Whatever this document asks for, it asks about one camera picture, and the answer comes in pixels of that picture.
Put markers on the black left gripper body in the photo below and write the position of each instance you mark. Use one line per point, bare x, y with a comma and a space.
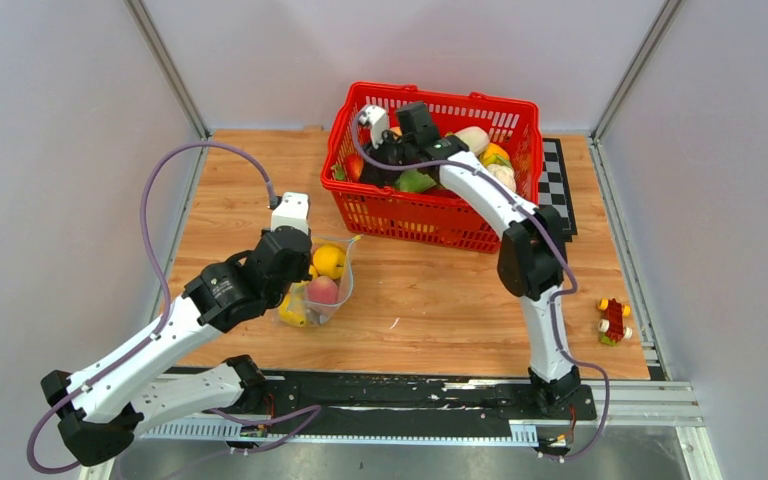
279, 294

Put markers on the black white checkerboard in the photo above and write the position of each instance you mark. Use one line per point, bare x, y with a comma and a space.
553, 186

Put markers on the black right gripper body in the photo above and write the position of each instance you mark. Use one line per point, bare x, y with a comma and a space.
395, 151

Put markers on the pink peach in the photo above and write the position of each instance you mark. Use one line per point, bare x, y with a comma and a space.
322, 290

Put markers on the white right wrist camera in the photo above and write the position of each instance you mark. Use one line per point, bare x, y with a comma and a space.
376, 120

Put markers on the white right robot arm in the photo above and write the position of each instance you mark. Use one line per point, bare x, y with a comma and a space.
532, 263

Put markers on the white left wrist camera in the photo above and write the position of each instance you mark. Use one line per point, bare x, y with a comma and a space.
291, 210

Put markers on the white green napa cabbage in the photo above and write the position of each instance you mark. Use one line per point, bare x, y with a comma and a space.
429, 146

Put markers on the white cauliflower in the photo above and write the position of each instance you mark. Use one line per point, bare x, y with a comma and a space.
504, 174

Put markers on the red apple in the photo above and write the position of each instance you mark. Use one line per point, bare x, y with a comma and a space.
353, 167

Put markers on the red toy car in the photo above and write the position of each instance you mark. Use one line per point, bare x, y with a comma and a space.
611, 327

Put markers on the clear zip top bag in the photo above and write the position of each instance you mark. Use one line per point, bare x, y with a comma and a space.
318, 314

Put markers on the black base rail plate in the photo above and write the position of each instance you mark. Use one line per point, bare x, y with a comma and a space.
392, 405

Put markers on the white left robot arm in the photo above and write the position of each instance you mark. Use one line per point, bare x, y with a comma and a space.
104, 407

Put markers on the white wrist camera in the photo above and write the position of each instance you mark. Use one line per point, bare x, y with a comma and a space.
376, 120
291, 210

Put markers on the red plastic shopping basket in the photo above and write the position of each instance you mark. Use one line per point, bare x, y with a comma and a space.
438, 216

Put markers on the yellow pear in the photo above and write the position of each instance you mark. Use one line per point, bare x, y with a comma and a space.
292, 311

